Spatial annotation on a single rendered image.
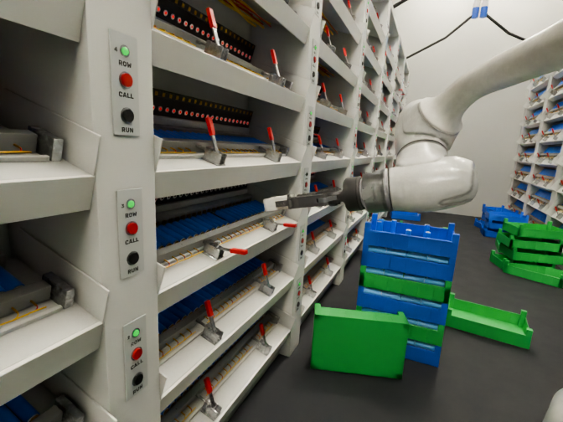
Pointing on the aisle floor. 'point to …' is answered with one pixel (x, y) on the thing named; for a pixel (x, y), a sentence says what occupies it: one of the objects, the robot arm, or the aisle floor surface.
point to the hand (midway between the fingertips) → (280, 203)
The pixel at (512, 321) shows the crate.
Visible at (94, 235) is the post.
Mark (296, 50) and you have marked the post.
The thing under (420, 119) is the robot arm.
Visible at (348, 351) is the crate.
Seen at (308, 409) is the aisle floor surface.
